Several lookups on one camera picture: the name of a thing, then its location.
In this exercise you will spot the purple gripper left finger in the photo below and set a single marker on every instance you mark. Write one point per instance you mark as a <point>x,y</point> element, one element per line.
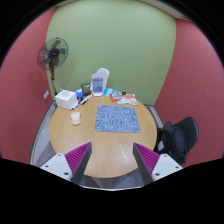
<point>77,160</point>

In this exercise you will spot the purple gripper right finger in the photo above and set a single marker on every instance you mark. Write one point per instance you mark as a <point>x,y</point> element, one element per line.
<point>146,160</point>

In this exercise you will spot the blue patterned mouse pad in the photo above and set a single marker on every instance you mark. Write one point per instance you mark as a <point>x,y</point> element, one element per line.
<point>117,119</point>

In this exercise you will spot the round wooden table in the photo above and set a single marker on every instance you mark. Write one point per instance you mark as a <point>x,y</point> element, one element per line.
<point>111,152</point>

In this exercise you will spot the black chair with bag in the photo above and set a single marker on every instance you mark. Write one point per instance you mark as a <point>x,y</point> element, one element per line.
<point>177,140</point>

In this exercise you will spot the white tissue box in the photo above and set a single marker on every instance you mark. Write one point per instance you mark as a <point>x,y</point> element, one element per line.
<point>66,99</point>

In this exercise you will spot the white red snack packet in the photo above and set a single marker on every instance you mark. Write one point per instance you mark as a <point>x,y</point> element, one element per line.
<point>128,99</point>

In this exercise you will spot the black red marker pen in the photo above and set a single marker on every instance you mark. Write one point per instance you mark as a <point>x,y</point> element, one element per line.
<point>86,99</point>

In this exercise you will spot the blue small box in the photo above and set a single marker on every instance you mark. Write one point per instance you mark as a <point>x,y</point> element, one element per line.
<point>79,95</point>

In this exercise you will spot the orange snack packet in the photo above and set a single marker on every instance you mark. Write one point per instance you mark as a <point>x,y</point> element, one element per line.
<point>115,96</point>

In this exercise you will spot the dark glass cup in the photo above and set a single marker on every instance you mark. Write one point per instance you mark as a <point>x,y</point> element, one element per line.
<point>85,88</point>

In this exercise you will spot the blue snack packet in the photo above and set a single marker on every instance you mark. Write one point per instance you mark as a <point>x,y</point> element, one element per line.
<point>108,91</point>

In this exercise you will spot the white plastic jug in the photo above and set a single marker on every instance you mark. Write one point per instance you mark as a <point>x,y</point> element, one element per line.
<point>99,81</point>

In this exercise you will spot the white wall socket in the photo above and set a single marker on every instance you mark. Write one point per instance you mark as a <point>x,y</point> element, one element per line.
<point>46,94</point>

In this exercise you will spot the standing pedestal fan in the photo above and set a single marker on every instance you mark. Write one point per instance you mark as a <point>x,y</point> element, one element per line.
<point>51,55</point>

